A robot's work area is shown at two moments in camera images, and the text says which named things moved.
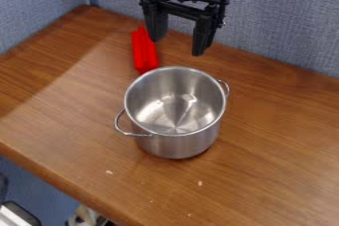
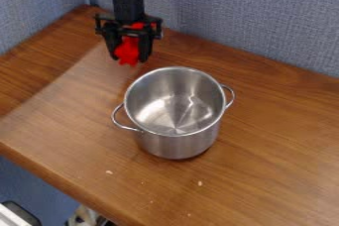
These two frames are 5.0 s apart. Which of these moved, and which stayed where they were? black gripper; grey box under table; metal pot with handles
Moved: black gripper
Stayed: grey box under table; metal pot with handles
